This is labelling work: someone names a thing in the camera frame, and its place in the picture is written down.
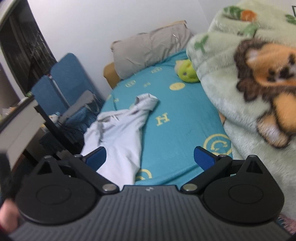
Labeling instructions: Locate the small light blue plush toy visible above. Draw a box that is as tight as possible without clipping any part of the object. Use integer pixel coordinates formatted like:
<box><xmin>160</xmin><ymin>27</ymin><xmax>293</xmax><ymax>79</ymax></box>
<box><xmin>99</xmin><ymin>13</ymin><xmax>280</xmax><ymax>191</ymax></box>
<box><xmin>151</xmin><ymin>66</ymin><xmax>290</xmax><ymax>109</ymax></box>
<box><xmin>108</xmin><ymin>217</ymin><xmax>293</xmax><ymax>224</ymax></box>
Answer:
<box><xmin>48</xmin><ymin>112</ymin><xmax>61</xmax><ymax>123</ymax></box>

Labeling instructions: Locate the grey pillow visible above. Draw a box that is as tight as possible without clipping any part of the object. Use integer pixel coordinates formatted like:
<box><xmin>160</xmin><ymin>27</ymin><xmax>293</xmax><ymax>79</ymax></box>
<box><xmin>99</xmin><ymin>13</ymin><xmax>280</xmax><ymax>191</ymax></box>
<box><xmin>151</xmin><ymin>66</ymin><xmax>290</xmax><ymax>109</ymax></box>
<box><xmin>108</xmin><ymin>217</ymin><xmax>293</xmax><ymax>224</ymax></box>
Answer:
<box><xmin>110</xmin><ymin>23</ymin><xmax>194</xmax><ymax>80</ymax></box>

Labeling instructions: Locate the brown bed headboard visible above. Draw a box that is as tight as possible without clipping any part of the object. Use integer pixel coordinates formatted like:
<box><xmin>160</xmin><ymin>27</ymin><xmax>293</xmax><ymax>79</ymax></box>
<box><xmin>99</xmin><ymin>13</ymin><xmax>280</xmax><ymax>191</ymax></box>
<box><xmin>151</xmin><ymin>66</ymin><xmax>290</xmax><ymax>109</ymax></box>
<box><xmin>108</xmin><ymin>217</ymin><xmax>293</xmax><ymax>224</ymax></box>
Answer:
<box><xmin>103</xmin><ymin>62</ymin><xmax>121</xmax><ymax>90</ymax></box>

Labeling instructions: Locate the person's left hand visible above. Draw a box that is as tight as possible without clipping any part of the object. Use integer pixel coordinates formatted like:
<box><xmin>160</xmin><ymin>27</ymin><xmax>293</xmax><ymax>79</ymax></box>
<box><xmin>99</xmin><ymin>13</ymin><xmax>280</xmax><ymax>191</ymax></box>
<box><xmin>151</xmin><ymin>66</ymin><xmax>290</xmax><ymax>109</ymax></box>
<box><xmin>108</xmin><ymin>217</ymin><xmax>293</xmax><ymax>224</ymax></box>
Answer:
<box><xmin>0</xmin><ymin>199</ymin><xmax>21</xmax><ymax>234</ymax></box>

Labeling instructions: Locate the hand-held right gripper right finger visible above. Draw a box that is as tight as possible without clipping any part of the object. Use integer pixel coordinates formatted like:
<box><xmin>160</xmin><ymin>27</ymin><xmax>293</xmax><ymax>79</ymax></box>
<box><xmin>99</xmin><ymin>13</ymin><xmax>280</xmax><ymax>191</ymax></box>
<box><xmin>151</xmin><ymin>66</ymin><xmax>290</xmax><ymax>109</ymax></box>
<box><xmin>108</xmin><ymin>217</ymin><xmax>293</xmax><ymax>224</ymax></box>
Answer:
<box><xmin>181</xmin><ymin>146</ymin><xmax>265</xmax><ymax>194</ymax></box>

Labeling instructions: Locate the grey folded cloth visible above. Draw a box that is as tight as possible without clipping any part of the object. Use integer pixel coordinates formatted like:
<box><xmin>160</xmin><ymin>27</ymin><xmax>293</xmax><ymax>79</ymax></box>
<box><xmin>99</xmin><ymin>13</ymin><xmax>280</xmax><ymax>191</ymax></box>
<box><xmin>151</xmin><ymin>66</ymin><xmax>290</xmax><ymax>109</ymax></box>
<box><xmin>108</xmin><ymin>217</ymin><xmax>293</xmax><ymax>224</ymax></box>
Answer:
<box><xmin>62</xmin><ymin>90</ymin><xmax>98</xmax><ymax>118</ymax></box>

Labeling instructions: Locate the blue covered tall chair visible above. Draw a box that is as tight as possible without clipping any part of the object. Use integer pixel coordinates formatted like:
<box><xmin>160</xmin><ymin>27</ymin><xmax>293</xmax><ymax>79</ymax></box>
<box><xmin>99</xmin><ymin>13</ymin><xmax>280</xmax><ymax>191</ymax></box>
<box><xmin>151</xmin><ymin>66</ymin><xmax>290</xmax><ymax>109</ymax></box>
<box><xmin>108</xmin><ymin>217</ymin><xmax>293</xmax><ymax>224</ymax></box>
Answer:
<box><xmin>51</xmin><ymin>53</ymin><xmax>105</xmax><ymax>135</ymax></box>

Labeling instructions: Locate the green lion print fleece blanket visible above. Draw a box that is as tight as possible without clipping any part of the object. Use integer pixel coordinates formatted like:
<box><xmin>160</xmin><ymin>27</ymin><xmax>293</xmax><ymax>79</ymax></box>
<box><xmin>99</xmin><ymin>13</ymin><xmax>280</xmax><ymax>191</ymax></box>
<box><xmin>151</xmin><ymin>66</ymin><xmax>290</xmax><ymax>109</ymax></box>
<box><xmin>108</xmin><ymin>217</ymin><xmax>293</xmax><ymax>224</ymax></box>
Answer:
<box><xmin>186</xmin><ymin>0</ymin><xmax>296</xmax><ymax>219</ymax></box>

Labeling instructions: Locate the pink fluffy cloth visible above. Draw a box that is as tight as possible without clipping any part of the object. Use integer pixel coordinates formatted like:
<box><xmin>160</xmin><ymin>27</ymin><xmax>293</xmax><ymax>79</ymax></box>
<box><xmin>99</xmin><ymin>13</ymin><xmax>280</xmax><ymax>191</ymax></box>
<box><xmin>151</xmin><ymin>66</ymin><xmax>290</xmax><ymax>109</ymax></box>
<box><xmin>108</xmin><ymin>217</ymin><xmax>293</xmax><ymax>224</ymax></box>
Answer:
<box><xmin>275</xmin><ymin>214</ymin><xmax>296</xmax><ymax>235</ymax></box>

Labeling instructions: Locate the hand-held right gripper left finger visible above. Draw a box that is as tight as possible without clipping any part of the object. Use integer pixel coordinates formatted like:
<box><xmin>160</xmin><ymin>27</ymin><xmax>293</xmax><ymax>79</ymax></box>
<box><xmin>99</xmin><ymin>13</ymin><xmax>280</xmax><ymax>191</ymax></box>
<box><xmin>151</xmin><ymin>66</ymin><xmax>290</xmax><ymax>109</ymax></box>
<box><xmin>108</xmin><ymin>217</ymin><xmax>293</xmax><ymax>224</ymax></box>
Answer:
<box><xmin>35</xmin><ymin>146</ymin><xmax>119</xmax><ymax>194</ymax></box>

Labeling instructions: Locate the white t-shirt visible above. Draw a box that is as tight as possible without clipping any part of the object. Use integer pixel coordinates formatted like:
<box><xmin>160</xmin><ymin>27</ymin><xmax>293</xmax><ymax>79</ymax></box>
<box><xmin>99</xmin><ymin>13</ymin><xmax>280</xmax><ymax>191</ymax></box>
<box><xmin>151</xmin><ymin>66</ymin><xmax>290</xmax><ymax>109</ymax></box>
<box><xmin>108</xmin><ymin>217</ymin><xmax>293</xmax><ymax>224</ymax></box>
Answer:
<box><xmin>80</xmin><ymin>93</ymin><xmax>160</xmax><ymax>186</ymax></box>

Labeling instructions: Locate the dark window with grille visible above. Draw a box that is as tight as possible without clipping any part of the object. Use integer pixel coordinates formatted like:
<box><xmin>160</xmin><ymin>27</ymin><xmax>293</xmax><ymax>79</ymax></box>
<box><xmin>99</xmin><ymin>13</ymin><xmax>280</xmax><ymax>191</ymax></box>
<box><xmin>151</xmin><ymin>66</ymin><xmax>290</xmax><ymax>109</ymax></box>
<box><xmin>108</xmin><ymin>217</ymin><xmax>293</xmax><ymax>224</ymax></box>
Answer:
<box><xmin>0</xmin><ymin>0</ymin><xmax>57</xmax><ymax>95</ymax></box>

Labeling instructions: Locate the white table with black legs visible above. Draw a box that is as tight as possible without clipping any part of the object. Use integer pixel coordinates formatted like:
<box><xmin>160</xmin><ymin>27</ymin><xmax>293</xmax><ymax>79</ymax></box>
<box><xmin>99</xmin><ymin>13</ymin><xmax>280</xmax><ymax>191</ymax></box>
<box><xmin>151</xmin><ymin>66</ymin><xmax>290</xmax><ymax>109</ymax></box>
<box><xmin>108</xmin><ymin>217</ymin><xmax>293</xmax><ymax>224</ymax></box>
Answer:
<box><xmin>0</xmin><ymin>96</ymin><xmax>81</xmax><ymax>167</ymax></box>

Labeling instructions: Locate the teal smiley print bed sheet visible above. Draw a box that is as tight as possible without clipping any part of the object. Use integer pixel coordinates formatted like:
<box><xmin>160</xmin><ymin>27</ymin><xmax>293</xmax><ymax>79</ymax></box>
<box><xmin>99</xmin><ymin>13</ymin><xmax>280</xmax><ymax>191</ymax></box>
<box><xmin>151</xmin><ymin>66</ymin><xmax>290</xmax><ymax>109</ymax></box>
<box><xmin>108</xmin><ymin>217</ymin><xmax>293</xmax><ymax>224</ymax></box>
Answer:
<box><xmin>96</xmin><ymin>50</ymin><xmax>233</xmax><ymax>186</ymax></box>

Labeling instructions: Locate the green plush toy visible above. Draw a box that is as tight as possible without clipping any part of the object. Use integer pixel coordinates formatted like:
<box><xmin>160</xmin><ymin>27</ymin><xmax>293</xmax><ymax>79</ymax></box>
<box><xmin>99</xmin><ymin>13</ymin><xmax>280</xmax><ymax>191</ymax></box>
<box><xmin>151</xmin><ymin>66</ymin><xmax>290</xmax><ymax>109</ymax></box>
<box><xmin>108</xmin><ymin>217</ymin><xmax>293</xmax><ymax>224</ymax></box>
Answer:
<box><xmin>174</xmin><ymin>59</ymin><xmax>200</xmax><ymax>83</ymax></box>

